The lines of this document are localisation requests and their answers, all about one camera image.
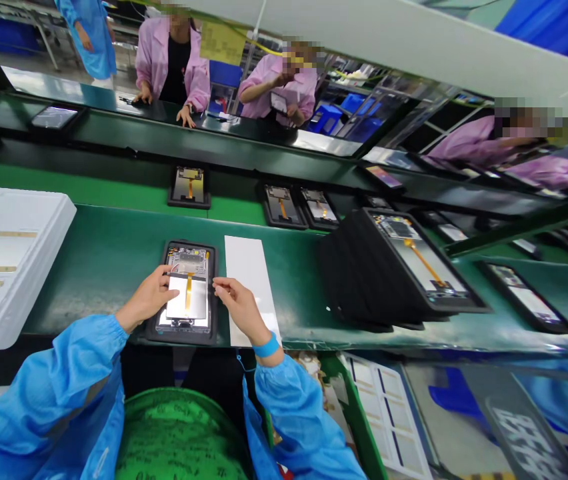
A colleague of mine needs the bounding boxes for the person's left hand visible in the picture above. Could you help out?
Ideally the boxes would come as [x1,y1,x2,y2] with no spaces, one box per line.
[115,265,181,335]

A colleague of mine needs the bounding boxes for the person's right hand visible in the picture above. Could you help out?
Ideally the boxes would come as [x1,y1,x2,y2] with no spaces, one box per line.
[211,277,271,347]

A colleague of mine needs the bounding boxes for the phone with orange flex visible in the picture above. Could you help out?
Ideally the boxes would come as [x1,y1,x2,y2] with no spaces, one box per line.
[156,245,213,331]

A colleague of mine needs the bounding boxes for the black carrier tray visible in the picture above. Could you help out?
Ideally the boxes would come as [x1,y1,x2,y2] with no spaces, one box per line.
[145,240,219,347]

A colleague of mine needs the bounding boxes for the white paper strip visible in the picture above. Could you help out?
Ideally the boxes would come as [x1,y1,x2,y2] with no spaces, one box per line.
[223,235,283,347]

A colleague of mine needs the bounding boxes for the green conveyor belt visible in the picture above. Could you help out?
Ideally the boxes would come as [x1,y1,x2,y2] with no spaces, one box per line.
[0,135,568,353]

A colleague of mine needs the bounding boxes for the black tray with phone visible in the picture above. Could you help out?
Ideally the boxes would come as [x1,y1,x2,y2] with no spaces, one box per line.
[299,187,341,231]
[421,209,471,244]
[363,164,406,191]
[29,104,86,133]
[167,165,212,211]
[263,184,309,231]
[478,259,568,335]

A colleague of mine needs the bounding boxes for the stack of black carrier trays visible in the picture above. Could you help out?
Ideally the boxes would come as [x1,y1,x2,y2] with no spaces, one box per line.
[318,207,493,334]

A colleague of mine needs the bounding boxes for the bin with green bag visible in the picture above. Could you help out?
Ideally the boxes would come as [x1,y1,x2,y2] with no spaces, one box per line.
[115,387,256,480]

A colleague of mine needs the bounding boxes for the white foam tray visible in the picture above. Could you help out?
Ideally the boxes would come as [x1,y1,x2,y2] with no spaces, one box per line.
[0,184,78,354]

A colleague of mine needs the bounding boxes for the white compartment tray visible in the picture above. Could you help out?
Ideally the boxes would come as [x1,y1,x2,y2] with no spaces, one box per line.
[338,351,436,480]

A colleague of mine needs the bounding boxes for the stack of blue crates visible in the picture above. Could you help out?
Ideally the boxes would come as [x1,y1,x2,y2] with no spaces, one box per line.
[307,91,386,144]

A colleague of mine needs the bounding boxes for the yellow paper sheet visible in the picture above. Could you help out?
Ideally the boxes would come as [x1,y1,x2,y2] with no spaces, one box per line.
[199,21,246,67]

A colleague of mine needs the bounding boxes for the blue bin with white print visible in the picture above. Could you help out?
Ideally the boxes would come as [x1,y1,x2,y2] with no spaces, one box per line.
[403,359,568,480]

